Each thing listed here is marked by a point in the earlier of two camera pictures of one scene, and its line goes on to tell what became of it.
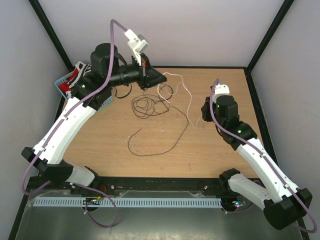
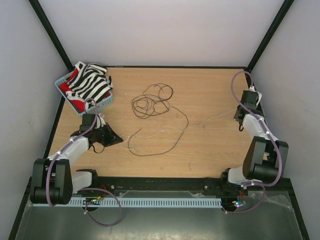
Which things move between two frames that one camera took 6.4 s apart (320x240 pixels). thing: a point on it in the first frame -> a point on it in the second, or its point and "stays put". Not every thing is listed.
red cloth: (65, 86) stays put
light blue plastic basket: (108, 102) stays put
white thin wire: (175, 91) -> (177, 129)
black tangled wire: (145, 105) stays put
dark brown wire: (168, 149) stays put
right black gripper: (205, 109) -> (234, 118)
